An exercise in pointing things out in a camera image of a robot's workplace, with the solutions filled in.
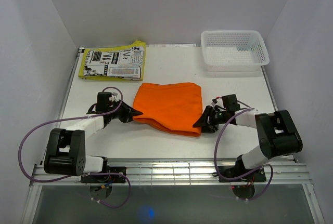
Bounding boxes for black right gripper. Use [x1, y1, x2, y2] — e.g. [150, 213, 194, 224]
[193, 105, 229, 133]

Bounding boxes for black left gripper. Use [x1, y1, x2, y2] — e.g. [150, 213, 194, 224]
[108, 99, 143, 124]

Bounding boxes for orange trousers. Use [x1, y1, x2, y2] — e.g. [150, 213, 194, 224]
[133, 82, 203, 137]

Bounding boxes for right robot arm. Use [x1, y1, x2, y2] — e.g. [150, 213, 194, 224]
[193, 94, 303, 181]

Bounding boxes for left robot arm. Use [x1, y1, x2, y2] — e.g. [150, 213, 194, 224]
[44, 91, 142, 182]

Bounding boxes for newspaper print yellow folded trousers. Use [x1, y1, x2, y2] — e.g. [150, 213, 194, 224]
[79, 41, 146, 81]

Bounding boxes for white perforated plastic basket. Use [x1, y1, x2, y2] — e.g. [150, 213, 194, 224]
[201, 30, 270, 72]

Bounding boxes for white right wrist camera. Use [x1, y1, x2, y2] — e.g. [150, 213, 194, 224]
[211, 97, 225, 110]

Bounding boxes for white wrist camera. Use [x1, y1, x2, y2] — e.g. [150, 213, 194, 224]
[109, 94, 121, 103]
[211, 97, 225, 110]

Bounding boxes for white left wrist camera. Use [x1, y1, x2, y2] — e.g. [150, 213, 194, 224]
[109, 94, 121, 103]

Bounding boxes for aluminium table edge rail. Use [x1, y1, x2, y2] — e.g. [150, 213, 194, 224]
[30, 157, 313, 187]

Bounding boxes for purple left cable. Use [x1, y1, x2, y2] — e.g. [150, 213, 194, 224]
[17, 86, 132, 208]

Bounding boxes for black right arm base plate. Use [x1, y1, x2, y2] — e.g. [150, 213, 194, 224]
[212, 166, 266, 182]

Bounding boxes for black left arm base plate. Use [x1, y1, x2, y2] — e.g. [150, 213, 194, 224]
[80, 166, 127, 184]

